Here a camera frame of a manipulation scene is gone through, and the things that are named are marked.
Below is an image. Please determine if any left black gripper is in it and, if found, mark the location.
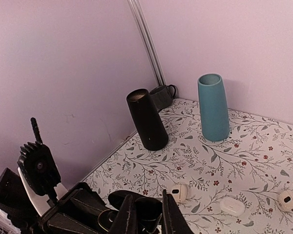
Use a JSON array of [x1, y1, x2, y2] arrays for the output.
[[31, 182, 107, 234]]

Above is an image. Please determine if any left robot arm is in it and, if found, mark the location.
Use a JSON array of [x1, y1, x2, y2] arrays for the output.
[[0, 168, 111, 234]]

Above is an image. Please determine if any black earbud charging case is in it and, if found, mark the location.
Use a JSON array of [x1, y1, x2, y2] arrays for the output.
[[98, 190, 163, 234]]

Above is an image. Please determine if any floral table mat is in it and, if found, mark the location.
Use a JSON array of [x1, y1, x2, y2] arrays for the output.
[[85, 98, 293, 234]]

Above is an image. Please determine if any flat white earbud case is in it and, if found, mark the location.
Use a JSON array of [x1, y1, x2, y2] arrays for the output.
[[219, 196, 246, 216]]

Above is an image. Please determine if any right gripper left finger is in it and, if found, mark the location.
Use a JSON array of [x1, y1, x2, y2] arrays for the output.
[[108, 195, 138, 234]]

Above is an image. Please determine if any white case with black window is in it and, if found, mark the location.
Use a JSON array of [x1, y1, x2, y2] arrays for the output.
[[170, 184, 188, 203]]

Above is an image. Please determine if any dark brown tumbler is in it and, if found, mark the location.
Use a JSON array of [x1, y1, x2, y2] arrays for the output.
[[126, 89, 168, 151]]

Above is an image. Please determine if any left metal frame post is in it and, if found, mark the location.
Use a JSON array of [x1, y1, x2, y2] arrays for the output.
[[127, 0, 166, 86]]

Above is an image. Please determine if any grey mug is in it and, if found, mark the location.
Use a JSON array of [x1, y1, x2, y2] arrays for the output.
[[149, 84, 177, 112]]

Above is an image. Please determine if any teal cup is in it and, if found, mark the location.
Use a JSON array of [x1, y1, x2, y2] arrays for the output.
[[197, 74, 230, 141]]

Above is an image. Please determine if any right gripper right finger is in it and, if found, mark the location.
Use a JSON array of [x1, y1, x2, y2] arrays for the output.
[[161, 190, 194, 234]]

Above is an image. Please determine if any round white earbud case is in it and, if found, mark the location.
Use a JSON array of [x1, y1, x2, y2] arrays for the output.
[[277, 190, 293, 212]]

